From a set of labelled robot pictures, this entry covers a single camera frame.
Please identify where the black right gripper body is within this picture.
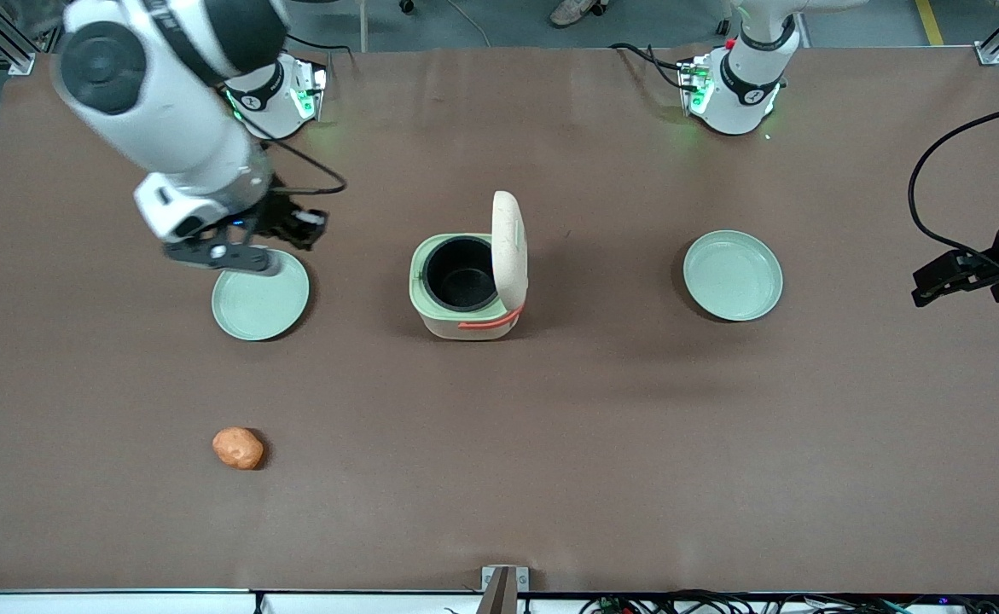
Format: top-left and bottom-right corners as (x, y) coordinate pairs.
(240, 189), (299, 250)

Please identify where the black inner cooker pot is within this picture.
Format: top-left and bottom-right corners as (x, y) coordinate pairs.
(423, 238), (501, 310)

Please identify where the pale green round plate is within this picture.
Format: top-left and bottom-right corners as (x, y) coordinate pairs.
(212, 249), (311, 342)
(683, 230), (784, 322)

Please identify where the orange brown potato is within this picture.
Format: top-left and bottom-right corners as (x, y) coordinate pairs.
(212, 427), (264, 472)

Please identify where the grey beige shoe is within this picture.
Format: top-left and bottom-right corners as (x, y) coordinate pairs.
(549, 0), (609, 28)

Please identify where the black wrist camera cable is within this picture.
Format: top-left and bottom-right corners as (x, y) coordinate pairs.
(262, 139), (349, 196)

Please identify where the long black looped cable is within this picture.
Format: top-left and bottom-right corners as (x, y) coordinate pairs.
(907, 96), (999, 262)

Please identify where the black cable at arm base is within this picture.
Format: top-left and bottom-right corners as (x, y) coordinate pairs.
(284, 32), (355, 62)
(608, 41), (698, 93)

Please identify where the tangled black cable bundle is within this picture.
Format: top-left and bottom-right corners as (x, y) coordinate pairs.
(580, 588), (999, 614)

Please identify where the white table edge rail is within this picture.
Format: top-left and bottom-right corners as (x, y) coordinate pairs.
(0, 588), (999, 614)

